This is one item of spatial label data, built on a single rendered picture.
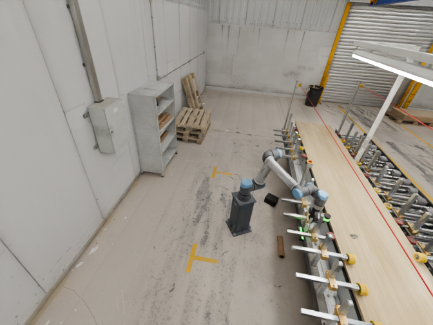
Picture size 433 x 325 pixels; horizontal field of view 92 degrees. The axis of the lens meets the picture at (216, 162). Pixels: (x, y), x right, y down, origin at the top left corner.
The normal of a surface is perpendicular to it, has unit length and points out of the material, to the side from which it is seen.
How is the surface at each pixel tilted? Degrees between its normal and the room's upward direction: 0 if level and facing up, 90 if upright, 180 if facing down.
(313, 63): 90
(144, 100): 90
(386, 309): 0
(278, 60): 90
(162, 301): 0
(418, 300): 0
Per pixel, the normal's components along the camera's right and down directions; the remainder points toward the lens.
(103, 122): -0.15, 0.55
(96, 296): 0.07, -0.82
